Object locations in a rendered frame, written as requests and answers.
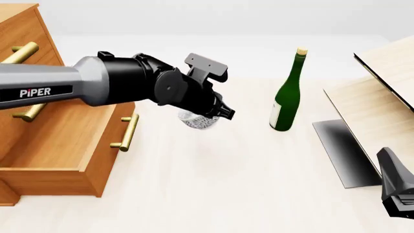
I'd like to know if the wooden drawer with long handle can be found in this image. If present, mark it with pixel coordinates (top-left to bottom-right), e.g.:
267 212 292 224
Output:
0 103 49 161

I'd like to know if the green wine bottle with cork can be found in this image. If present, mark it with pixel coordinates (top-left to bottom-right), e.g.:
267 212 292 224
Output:
268 46 309 132

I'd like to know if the wooden cabinet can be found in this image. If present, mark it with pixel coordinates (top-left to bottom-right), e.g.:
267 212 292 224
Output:
0 3 67 208

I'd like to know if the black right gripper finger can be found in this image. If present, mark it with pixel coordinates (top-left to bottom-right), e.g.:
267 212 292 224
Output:
376 146 414 201

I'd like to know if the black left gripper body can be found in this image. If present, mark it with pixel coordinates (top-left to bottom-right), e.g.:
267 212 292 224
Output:
204 93 236 122

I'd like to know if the brass handle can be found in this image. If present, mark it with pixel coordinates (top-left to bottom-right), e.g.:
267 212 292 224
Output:
109 113 140 153
1 41 40 65
12 102 48 123

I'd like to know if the wooden drawer with short handle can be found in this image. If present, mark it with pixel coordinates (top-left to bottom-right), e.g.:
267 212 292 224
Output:
0 23 65 67

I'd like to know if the grey plate on black stalk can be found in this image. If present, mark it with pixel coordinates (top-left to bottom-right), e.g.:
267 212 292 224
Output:
184 52 229 83

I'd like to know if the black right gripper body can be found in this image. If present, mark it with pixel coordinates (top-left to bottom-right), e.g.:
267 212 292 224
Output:
382 190 414 219

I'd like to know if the open wooden drawer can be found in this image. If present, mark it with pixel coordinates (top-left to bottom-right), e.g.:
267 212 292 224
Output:
0 101 136 198

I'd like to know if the pale wooden rack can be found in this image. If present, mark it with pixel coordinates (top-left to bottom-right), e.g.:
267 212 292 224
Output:
311 34 414 190

